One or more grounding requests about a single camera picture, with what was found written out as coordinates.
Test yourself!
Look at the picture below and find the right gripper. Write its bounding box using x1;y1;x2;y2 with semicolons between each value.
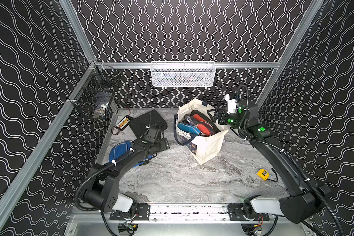
208;108;246;133

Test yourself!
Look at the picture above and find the red paddle case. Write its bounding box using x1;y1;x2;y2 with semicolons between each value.
192;114;216;137

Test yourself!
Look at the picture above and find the cream canvas tote bag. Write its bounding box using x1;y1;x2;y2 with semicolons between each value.
174;98;228;165

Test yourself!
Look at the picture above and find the teal paddle case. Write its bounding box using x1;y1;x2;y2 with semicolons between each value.
177;123;203;136

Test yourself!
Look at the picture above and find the royal blue paddle case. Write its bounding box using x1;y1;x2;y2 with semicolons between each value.
108;141;153;167

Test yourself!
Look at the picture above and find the dark grey paddle case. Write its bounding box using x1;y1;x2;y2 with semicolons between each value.
183;110;220;134

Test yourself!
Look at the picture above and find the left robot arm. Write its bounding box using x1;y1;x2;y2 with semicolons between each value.
74;127;169;213

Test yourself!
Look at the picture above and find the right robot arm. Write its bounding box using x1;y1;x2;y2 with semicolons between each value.
207;85;345;236

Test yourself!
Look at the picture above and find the black plastic case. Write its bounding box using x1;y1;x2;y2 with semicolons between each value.
129;110;168;138

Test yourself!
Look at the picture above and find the yellow tape measure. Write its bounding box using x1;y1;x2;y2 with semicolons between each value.
257;168;278;183

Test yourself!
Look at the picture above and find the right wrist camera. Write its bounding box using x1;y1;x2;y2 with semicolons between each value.
225;93;238;114

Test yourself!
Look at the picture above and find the white mesh wall basket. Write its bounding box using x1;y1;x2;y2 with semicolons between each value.
150;61;216;87

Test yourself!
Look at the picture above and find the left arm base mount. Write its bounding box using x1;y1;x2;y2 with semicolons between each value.
109;203;150;221

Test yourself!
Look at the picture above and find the black wire wall basket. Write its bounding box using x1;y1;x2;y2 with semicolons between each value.
68;61;124;120

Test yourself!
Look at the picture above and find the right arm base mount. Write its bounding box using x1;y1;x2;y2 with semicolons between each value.
226;204;270;222

